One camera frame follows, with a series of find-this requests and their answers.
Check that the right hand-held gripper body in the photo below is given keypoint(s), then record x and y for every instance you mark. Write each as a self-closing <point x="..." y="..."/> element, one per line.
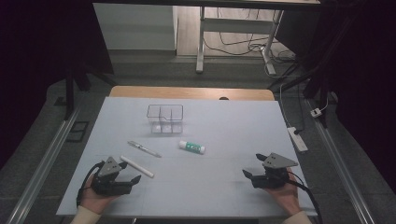
<point x="275" y="161"/>

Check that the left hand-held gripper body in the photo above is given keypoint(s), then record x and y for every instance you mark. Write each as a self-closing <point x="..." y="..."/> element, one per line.
<point x="109" y="168"/>

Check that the white marker pen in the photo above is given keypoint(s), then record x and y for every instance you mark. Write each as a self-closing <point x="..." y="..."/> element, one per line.
<point x="137" y="166"/>

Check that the silver pen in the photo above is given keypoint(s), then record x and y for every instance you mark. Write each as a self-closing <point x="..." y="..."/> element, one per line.
<point x="144" y="148"/>

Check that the clear plastic organizer box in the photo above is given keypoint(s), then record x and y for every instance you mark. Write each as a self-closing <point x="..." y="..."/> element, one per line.
<point x="165" y="119"/>

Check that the white green glue stick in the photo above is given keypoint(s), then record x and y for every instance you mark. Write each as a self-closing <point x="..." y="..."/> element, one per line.
<point x="192" y="147"/>

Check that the person's left hand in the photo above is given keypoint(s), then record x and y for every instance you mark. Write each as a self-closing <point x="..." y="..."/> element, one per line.
<point x="93" y="200"/>

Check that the person's right hand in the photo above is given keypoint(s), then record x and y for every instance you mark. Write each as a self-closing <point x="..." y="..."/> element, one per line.
<point x="288" y="197"/>

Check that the white power strip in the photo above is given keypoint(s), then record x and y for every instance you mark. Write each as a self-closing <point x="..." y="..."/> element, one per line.
<point x="298" y="140"/>

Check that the white table sheet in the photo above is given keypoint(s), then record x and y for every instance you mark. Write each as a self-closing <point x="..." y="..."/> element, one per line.
<point x="202" y="186"/>

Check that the small white adapter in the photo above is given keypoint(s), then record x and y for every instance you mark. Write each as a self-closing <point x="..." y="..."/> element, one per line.
<point x="316" y="112"/>

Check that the black table grommet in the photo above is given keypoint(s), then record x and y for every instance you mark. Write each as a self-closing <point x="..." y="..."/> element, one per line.
<point x="223" y="98"/>

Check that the black tripod stand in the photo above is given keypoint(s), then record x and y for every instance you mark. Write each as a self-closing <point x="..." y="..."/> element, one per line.
<point x="313" y="84"/>
<point x="69" y="90"/>

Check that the dark curtain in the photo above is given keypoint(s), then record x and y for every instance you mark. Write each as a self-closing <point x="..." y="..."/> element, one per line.
<point x="367" y="62"/>
<point x="37" y="46"/>

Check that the white cabinet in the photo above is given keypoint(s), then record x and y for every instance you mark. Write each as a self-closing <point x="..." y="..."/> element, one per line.
<point x="137" y="28"/>

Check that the aluminium rail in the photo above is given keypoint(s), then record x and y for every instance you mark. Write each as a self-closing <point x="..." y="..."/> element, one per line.
<point x="341" y="168"/>
<point x="40" y="174"/>

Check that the white desk frame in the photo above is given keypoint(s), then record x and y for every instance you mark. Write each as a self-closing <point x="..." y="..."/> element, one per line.
<point x="236" y="25"/>

